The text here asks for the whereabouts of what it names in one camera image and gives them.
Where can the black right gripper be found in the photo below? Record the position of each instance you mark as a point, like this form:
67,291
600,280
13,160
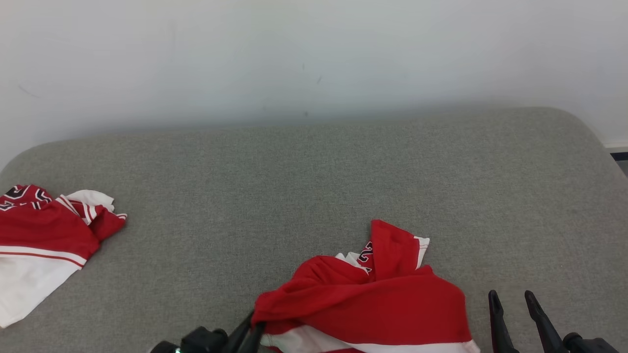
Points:
588,346

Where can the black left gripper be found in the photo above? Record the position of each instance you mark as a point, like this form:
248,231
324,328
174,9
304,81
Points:
203,342

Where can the red shorts with white stripe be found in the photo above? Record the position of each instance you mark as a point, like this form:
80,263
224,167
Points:
373,304

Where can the red Bulls 23 jersey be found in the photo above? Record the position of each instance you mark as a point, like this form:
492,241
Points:
44,230

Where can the grey fabric sofa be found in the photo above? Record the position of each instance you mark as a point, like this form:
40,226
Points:
294,196

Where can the white and black baseboard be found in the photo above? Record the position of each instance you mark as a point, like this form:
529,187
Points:
619,146

